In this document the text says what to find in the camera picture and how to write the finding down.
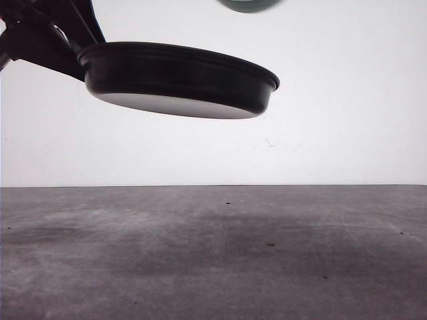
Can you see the black frying pan green handle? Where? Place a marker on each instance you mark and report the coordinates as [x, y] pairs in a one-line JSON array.
[[176, 80]]

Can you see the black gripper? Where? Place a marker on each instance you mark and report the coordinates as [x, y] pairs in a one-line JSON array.
[[31, 34]]

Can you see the teal ceramic bowl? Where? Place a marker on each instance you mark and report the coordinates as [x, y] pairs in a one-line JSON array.
[[249, 6]]

